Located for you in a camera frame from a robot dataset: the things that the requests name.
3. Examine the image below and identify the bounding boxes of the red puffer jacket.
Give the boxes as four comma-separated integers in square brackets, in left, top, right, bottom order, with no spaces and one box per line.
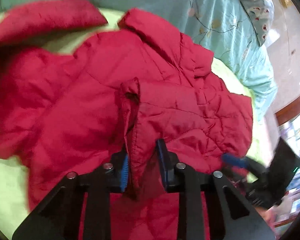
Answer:
[0,0,253,239]

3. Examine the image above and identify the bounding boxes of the brown wooden furniture edge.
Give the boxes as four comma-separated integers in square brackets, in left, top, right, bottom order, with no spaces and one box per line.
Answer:
[275,96,300,126]

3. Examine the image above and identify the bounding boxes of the light green bed sheet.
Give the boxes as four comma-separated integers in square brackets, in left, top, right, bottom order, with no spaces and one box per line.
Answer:
[0,6,261,240]

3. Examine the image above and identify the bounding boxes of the teal floral quilt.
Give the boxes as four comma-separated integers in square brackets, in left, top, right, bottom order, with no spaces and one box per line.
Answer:
[0,0,277,118]

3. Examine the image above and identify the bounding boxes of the white red patterned pillow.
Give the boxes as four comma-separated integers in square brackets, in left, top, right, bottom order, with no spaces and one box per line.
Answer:
[239,0,274,46]

